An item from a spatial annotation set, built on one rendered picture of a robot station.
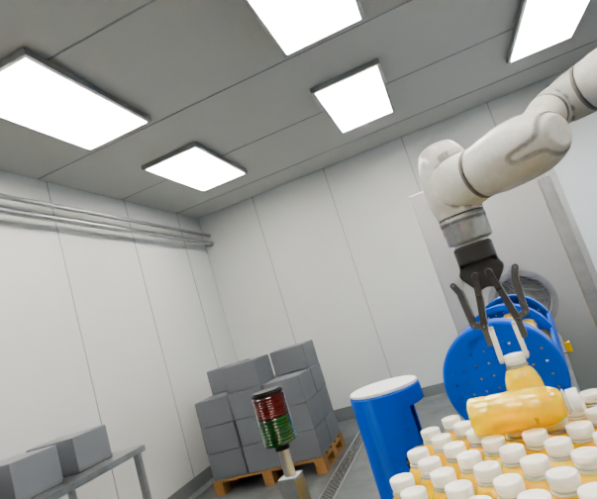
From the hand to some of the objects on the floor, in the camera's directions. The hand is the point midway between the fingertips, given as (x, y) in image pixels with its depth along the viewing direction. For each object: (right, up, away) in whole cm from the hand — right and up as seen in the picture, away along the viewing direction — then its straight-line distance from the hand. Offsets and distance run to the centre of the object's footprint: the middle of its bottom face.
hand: (508, 342), depth 92 cm
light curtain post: (+132, -107, +120) cm, 208 cm away
